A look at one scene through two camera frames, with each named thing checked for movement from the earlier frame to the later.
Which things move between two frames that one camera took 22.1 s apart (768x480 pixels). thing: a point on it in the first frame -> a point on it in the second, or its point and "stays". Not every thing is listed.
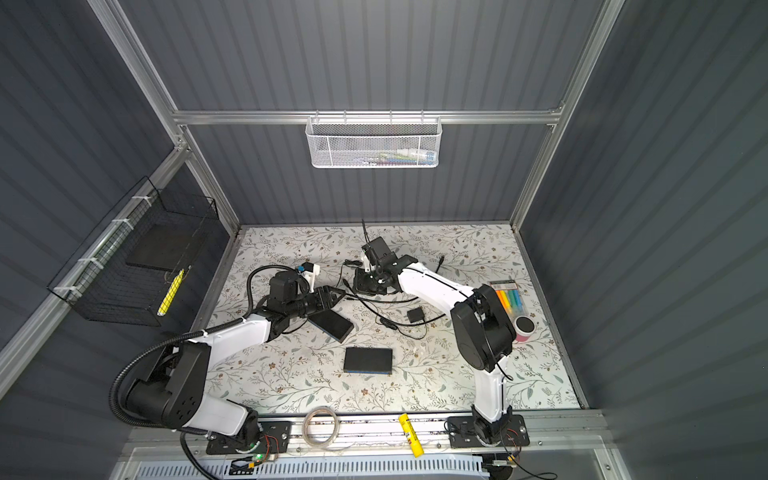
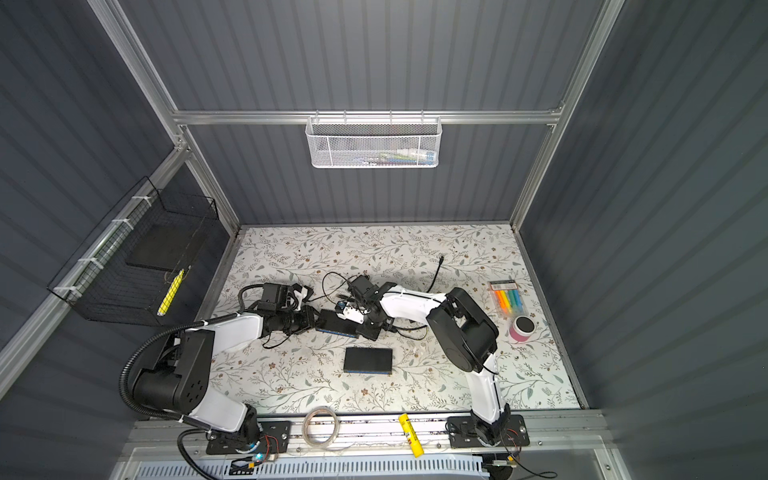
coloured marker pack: x=510 y=295 stays
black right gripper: x=359 y=284 -> x=371 y=334
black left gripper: x=326 y=302 -> x=309 y=320
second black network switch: x=368 y=360 stays
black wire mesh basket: x=129 y=267 stays
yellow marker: x=416 y=446 stays
